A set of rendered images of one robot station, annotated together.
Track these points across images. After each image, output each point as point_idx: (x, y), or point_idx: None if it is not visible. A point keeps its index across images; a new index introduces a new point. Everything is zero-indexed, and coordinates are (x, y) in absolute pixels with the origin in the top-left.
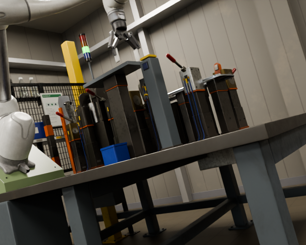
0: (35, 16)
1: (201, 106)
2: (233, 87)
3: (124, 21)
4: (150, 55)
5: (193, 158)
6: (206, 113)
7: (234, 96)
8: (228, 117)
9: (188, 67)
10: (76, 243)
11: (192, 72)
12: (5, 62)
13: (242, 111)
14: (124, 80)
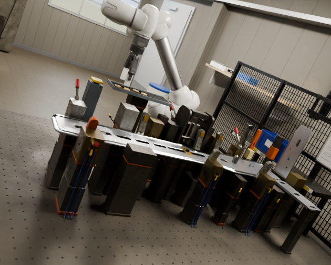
0: (131, 34)
1: (59, 135)
2: (74, 155)
3: (132, 44)
4: (90, 78)
5: None
6: (56, 143)
7: (72, 165)
8: (51, 165)
9: (71, 98)
10: None
11: (69, 103)
12: (163, 63)
13: (65, 189)
14: (130, 99)
